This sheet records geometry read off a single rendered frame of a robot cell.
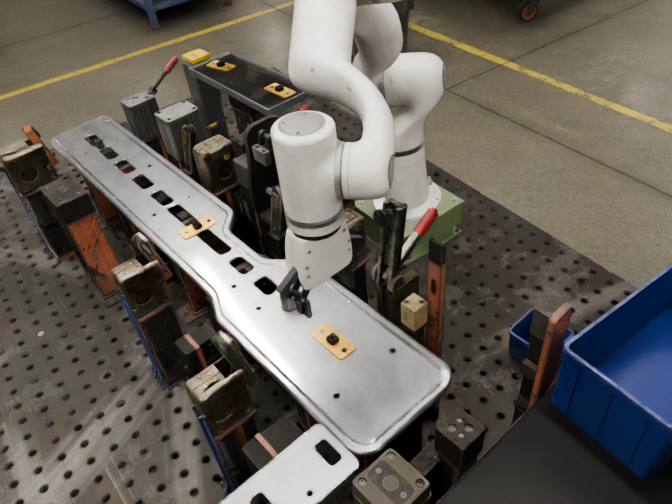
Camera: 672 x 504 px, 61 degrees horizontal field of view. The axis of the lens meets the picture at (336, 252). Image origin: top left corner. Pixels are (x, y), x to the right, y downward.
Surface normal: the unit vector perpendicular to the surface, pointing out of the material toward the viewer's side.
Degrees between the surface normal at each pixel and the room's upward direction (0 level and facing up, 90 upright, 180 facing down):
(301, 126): 0
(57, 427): 0
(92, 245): 90
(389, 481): 0
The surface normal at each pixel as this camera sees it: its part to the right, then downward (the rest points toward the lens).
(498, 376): -0.09, -0.74
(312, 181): 0.03, 0.65
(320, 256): 0.60, 0.50
